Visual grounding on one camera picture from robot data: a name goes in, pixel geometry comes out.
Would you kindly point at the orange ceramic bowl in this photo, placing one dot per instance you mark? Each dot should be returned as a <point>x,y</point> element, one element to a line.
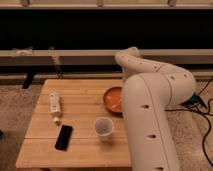
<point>112,100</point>

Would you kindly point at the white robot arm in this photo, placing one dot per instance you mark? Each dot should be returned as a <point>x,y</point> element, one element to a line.
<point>150,87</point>

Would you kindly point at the white paper cup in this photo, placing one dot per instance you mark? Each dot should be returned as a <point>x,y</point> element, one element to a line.
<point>104,127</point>

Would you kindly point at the white tube bottle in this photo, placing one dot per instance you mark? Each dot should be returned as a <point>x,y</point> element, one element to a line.
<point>55,108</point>

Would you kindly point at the wooden table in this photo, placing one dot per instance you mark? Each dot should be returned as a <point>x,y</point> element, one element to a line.
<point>81,102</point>

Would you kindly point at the black smartphone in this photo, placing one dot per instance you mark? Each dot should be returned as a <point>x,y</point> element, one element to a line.
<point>64,137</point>

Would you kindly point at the blue device on floor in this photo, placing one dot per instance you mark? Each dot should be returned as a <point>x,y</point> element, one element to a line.
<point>194,101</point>

